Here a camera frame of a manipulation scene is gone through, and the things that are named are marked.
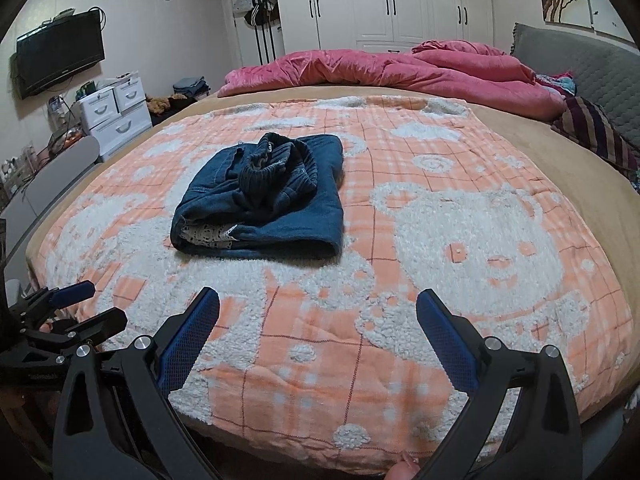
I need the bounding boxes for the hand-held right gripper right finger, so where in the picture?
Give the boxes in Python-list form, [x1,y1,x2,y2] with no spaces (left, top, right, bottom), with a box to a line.
[416,288,584,480]

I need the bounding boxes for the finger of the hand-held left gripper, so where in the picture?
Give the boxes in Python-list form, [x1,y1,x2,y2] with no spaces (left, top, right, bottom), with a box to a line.
[11,280,96,329]
[24,308,129,364]

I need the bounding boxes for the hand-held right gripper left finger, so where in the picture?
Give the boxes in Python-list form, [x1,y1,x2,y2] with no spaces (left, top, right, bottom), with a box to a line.
[51,286,222,480]

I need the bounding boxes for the blue denim pants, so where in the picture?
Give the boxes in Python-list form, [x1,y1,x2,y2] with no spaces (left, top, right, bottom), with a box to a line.
[170,131,346,261]

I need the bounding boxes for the person's right hand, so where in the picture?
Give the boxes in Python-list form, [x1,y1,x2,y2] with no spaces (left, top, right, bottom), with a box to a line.
[388,460,425,480]

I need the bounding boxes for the orange bear print blanket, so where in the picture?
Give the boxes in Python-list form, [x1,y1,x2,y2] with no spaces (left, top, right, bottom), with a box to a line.
[37,95,636,461]

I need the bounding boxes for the grey rounded panel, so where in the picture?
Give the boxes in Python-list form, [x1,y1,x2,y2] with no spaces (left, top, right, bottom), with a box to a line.
[0,135,101,281]

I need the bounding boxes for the white drawer cabinet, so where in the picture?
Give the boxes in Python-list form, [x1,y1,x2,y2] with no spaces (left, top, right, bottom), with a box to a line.
[75,71,152,157]

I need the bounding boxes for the brown plush toy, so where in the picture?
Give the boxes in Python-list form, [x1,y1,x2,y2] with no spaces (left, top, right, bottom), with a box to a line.
[145,94,186,113]

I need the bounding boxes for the bed with beige sheet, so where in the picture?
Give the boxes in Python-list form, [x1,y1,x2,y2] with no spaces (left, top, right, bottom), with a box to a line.
[25,84,640,461]

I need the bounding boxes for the pile of folded clothes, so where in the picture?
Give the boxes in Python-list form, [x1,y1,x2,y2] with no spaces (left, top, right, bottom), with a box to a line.
[172,76,211,101]

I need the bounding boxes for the striped dark pillow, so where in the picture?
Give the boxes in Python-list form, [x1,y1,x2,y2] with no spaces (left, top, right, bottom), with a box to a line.
[550,96,640,181]

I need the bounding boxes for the colourful cloth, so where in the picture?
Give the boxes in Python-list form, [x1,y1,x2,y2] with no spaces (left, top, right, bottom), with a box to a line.
[536,72,578,99]

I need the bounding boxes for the pink duvet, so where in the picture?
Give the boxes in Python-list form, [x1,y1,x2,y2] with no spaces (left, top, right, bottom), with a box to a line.
[216,39,568,121]

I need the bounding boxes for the grey quilted headboard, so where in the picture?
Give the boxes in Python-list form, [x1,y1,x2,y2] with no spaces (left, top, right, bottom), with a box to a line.
[510,22,640,151]

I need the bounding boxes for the hanging bags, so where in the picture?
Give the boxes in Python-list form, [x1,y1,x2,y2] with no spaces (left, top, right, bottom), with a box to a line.
[232,0,281,66]

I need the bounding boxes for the white wardrobe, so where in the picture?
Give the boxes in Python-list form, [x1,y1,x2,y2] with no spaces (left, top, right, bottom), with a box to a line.
[272,0,496,56]

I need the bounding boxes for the black wall television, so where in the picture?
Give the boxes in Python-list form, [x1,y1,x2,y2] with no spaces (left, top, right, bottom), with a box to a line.
[12,8,106,100]

